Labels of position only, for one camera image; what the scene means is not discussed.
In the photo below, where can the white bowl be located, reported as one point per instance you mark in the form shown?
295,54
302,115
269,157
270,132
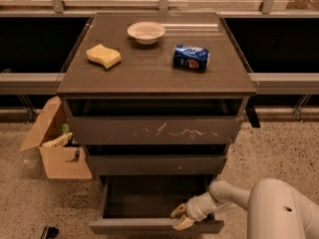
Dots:
146,33

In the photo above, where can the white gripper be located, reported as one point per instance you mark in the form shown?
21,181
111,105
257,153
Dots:
193,209

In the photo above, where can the black object on floor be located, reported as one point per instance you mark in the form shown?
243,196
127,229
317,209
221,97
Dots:
49,233

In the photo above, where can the yellow sponge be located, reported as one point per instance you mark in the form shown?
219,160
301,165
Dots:
104,56

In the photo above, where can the dark grey drawer cabinet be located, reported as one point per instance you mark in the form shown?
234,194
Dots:
146,83

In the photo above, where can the blue pepsi can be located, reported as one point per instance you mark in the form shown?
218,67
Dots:
191,57

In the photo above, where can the grey drawer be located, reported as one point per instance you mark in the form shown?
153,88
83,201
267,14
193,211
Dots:
121,130
143,203
156,164

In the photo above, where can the open cardboard box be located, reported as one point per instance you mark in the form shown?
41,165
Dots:
49,134

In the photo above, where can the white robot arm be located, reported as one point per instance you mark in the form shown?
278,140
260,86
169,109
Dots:
275,209

